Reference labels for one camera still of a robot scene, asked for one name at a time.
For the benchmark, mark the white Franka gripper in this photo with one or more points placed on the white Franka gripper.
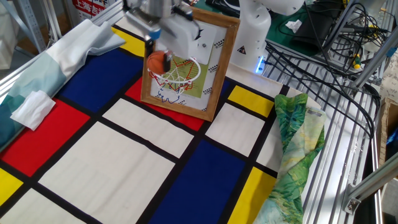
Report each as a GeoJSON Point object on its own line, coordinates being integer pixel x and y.
{"type": "Point", "coordinates": [182, 35]}

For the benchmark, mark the small orange basketball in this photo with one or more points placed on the small orange basketball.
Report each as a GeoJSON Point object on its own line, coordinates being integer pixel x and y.
{"type": "Point", "coordinates": [156, 63]}

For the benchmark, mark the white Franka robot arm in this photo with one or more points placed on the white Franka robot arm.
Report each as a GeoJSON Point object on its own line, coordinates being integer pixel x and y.
{"type": "Point", "coordinates": [248, 31]}

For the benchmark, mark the white hoop with net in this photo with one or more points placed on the white hoop with net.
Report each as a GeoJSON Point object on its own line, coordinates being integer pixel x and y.
{"type": "Point", "coordinates": [186, 79]}

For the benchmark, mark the wooden framed backboard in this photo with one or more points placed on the wooden framed backboard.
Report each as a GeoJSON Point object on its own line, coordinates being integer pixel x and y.
{"type": "Point", "coordinates": [222, 71]}

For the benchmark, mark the red sign white characters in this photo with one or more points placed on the red sign white characters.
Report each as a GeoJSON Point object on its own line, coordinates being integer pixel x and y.
{"type": "Point", "coordinates": [88, 7]}

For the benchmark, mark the teal and pale blue cloth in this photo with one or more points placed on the teal and pale blue cloth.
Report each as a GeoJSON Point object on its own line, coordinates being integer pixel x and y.
{"type": "Point", "coordinates": [68, 53]}

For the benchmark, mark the colour block tablecloth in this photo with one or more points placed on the colour block tablecloth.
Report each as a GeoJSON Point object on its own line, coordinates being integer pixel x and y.
{"type": "Point", "coordinates": [124, 149]}

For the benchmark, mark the crumpled white paper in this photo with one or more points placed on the crumpled white paper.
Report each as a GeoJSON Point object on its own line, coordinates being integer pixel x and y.
{"type": "Point", "coordinates": [293, 25]}

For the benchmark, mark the white folded tissue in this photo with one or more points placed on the white folded tissue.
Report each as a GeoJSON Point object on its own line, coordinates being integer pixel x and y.
{"type": "Point", "coordinates": [32, 110]}

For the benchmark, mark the black power box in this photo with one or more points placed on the black power box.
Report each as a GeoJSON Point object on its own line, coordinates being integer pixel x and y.
{"type": "Point", "coordinates": [314, 28]}

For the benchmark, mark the green landscape print cloth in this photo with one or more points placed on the green landscape print cloth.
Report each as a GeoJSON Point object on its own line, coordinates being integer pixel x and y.
{"type": "Point", "coordinates": [292, 161]}

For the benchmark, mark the brown cardboard box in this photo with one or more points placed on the brown cardboard box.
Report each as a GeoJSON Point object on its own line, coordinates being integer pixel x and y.
{"type": "Point", "coordinates": [388, 133]}

